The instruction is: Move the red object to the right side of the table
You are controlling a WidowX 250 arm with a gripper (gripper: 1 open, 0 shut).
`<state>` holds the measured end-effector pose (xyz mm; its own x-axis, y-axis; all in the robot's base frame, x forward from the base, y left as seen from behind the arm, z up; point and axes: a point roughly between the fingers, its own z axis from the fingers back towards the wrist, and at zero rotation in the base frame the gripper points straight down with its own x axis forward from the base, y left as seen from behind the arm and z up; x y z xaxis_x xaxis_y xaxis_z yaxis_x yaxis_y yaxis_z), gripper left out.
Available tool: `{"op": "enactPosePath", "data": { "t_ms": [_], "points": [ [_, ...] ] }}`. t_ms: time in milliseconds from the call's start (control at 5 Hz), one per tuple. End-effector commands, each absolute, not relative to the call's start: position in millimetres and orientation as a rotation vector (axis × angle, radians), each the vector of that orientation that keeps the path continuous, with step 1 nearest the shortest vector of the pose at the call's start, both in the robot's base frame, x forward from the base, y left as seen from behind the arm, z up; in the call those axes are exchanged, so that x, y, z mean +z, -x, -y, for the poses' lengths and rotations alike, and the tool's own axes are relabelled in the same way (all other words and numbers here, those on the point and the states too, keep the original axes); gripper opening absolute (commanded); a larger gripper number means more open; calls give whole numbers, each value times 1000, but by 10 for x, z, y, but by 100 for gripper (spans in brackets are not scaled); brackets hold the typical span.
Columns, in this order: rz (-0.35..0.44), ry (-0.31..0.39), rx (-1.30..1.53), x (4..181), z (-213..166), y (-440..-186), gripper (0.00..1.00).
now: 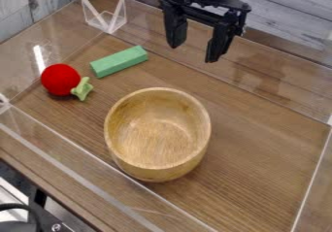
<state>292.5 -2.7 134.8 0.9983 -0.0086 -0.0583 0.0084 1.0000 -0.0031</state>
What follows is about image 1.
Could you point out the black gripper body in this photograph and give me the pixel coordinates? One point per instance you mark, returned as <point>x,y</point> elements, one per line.
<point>238,10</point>

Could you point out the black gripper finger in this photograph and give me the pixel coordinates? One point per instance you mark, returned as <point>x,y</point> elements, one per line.
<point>221,41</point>
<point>177,25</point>

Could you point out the red plush strawberry toy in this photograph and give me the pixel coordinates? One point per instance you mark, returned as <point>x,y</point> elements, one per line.
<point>62,81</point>

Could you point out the green rectangular block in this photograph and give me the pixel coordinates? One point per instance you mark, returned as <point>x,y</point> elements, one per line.
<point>118,61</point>

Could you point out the wooden bowl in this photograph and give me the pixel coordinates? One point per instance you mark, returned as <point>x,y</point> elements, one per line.
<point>158,131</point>

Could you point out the clear acrylic corner bracket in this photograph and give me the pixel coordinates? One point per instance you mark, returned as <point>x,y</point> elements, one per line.
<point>106,21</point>

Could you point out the clear acrylic tray wall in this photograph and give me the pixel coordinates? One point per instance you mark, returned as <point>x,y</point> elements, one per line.
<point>265,178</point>

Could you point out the black metal table mount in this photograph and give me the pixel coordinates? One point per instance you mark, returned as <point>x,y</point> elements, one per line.
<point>50,223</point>

